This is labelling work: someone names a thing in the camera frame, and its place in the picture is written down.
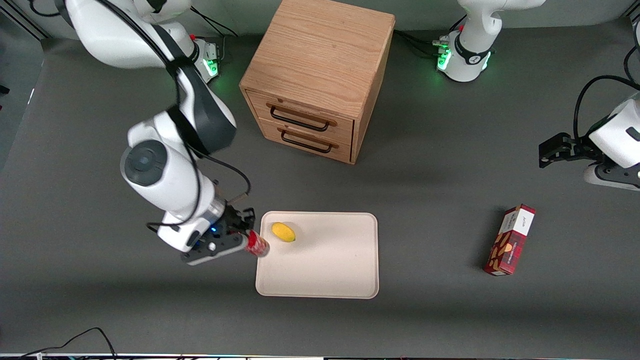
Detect black drawer handle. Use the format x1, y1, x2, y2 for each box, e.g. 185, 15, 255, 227
277, 127, 335, 155
266, 101, 338, 134

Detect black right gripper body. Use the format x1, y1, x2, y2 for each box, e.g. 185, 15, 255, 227
220, 202, 247, 237

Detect red soda can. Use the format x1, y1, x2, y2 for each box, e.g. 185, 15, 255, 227
243, 230, 271, 258

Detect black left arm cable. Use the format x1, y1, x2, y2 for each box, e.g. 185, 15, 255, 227
573, 75, 640, 142

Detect black base cables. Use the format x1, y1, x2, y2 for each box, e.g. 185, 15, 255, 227
394, 28, 444, 59
189, 6, 239, 65

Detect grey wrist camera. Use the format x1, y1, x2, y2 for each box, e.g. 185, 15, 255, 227
180, 233, 247, 266
583, 163, 640, 192

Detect cream plastic tray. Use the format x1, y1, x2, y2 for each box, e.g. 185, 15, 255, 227
255, 211, 380, 300

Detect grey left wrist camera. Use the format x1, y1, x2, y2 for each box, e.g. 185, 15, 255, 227
583, 163, 640, 192

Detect black loose table cable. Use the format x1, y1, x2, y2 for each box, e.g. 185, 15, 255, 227
19, 327, 117, 360

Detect yellow lemon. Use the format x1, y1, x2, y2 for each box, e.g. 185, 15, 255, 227
271, 222, 297, 244

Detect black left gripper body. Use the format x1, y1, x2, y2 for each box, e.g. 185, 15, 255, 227
567, 134, 602, 165

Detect black right base cables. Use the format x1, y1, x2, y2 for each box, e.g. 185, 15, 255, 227
189, 6, 239, 65

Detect red tartan shortbread box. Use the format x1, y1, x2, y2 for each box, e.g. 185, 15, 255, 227
483, 203, 537, 277

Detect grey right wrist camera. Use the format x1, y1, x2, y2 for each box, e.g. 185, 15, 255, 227
180, 233, 247, 266

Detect wooden two-drawer cabinet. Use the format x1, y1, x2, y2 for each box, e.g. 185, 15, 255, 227
239, 0, 397, 165

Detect black left base cables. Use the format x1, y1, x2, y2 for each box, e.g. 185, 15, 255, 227
394, 28, 444, 59

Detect wooden drawer front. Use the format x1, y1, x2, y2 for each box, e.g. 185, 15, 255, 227
257, 117, 356, 165
247, 90, 356, 147

